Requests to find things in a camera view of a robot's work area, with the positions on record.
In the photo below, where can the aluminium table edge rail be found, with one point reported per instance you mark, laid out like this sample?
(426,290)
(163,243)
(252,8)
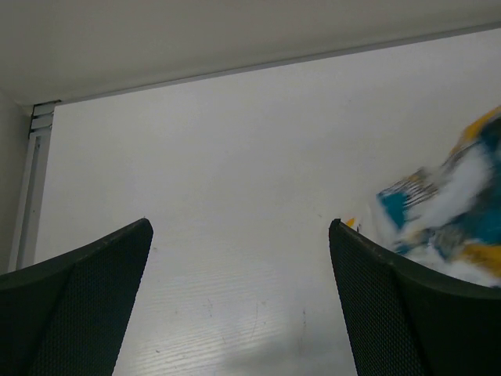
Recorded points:
(31,191)

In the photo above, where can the colourful printed shorts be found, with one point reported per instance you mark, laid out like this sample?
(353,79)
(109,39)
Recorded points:
(446,218)

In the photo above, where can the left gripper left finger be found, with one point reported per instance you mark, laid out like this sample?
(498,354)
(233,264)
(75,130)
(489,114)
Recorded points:
(68,315)

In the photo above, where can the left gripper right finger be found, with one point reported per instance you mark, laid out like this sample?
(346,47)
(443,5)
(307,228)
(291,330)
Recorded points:
(403,318)

